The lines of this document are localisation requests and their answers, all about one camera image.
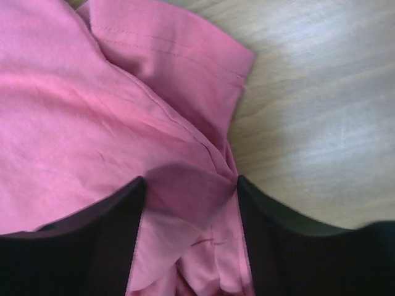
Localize pink polo shirt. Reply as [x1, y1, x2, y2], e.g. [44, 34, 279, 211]
[1, 1, 254, 295]

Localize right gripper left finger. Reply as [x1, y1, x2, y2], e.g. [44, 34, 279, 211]
[1, 176, 146, 295]

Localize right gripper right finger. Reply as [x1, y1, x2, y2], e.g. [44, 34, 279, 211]
[237, 176, 394, 295]

